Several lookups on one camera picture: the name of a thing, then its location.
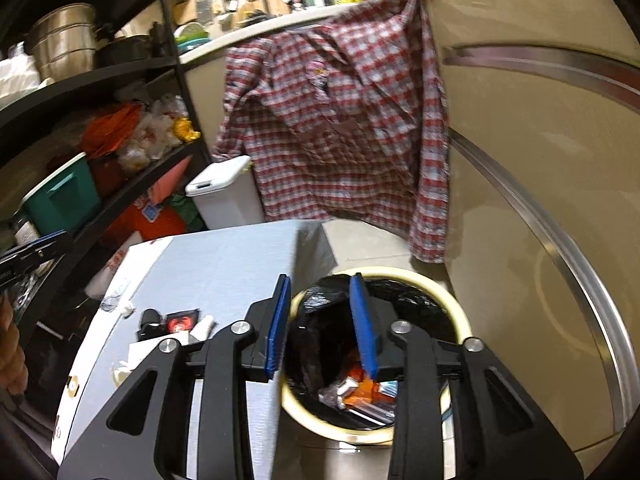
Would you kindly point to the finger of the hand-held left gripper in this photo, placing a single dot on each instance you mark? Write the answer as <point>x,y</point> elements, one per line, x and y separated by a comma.
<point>42,256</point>
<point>47,237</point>

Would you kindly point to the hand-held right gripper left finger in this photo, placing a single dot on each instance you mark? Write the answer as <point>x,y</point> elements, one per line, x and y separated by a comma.
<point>277,332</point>

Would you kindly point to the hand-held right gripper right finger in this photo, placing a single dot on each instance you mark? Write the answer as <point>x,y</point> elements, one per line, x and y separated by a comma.
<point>364,332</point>

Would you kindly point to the orange snack packet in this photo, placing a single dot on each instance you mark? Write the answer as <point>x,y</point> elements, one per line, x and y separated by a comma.
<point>369,391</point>

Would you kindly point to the black bin liner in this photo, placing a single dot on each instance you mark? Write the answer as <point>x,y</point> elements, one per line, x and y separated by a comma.
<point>420,300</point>

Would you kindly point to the small clear wrapper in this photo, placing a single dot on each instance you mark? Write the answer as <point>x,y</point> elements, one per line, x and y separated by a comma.
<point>337,395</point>

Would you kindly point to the white tissue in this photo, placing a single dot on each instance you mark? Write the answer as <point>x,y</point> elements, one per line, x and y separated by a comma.
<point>202,329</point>

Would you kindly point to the yellow trash bin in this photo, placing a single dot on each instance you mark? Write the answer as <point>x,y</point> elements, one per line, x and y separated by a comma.
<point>452,310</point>

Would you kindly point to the black red crab packet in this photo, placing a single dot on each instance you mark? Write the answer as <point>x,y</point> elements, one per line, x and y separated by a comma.
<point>181,321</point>

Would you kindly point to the white paper napkin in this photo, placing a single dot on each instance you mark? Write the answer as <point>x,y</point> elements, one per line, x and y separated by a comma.
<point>137,354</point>

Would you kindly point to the person's left hand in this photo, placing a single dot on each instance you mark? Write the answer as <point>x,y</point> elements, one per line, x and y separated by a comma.
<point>12,355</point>

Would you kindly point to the green storage box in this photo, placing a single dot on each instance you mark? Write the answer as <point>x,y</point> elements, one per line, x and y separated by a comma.
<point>65,200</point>

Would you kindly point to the grey white table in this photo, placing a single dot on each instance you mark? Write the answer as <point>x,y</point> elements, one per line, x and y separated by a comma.
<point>215,270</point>

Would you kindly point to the orange bag on shelf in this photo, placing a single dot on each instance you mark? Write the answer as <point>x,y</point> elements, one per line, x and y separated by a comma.
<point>110,127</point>

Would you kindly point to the clear bag of food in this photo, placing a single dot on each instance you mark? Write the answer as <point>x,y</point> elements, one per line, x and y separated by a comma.
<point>150,135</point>

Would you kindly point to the white lidded bin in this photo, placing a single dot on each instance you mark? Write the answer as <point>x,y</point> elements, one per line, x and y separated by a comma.
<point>225,195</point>

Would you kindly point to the white plastic bag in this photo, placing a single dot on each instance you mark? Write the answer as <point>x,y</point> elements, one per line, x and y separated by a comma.
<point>17,75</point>

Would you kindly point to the stacked steel pots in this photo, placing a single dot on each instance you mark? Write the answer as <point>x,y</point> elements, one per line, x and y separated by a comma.
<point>62,40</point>

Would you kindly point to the black cooking pot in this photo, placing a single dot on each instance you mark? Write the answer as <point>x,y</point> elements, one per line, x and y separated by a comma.
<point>125,50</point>

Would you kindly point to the red plaid shirt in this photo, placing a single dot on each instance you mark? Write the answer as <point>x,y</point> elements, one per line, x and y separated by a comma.
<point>340,125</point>

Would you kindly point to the black shelf rack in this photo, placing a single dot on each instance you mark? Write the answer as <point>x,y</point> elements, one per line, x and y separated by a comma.
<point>170,60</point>

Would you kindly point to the beige kitchen cabinet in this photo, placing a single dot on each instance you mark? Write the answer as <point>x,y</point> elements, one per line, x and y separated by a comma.
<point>525,160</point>

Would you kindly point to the green plates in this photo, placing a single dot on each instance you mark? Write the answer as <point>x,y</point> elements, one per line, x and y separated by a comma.
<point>192,37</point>

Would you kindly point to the wooden cutting board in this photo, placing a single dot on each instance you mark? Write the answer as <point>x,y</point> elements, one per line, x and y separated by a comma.
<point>265,7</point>

